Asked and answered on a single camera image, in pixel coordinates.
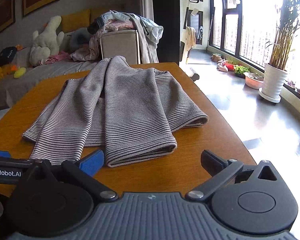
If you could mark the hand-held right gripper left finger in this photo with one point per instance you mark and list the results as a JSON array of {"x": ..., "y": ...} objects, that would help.
[{"x": 93, "y": 161}]

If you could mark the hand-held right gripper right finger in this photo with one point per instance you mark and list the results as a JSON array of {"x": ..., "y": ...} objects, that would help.
[{"x": 211, "y": 161}]

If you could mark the tall bamboo plant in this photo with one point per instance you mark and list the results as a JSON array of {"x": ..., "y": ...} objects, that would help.
[{"x": 285, "y": 35}]

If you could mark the white plush duck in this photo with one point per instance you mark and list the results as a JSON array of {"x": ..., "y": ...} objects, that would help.
[{"x": 46, "y": 42}]

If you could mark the light floral cloth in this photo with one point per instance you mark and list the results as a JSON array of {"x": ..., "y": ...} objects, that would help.
[{"x": 83, "y": 53}]

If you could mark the pile of mixed clothes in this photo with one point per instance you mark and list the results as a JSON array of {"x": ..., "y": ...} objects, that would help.
[{"x": 145, "y": 30}]

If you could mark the orange plush toy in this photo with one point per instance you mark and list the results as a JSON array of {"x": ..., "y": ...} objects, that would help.
[{"x": 11, "y": 69}]

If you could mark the red basin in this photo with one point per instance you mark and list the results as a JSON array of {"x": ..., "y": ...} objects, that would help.
[{"x": 230, "y": 66}]

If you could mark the black chair base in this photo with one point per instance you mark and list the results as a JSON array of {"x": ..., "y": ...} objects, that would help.
[{"x": 195, "y": 75}]

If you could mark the pink basin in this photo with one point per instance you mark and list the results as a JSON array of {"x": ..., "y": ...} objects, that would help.
[{"x": 253, "y": 81}]

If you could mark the black cap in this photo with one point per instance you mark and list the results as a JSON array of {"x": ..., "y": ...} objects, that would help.
[{"x": 6, "y": 55}]

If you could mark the black framed window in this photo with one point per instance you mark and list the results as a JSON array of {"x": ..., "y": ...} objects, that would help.
[{"x": 236, "y": 35}]

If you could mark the yellow-green plush toy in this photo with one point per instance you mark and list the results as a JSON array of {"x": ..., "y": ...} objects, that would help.
[{"x": 20, "y": 72}]

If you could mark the grey covered sofa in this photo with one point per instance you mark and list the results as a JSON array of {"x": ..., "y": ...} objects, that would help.
[{"x": 40, "y": 77}]

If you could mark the beige fabric storage box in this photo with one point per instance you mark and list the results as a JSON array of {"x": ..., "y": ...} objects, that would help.
[{"x": 118, "y": 46}]

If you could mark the pink cloth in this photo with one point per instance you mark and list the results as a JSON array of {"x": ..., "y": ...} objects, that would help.
[{"x": 56, "y": 57}]

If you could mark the hanging beige towel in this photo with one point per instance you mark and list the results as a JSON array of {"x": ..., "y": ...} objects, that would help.
[{"x": 190, "y": 38}]

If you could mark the white ribbed plant pot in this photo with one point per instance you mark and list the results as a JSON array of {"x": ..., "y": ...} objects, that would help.
[{"x": 273, "y": 80}]

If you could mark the grey striped garment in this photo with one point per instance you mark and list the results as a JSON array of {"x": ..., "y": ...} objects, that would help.
[{"x": 130, "y": 105}]

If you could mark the green seedling tray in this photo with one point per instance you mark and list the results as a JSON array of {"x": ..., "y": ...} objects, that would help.
[{"x": 241, "y": 71}]

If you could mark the grey curtain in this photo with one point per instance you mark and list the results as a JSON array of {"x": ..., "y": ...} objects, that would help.
[{"x": 146, "y": 0}]

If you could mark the pair of pink shoes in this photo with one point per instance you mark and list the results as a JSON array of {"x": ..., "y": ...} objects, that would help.
[{"x": 222, "y": 66}]

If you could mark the yellow cushion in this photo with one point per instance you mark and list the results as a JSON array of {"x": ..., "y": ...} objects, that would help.
[
  {"x": 75, "y": 21},
  {"x": 98, "y": 15}
]

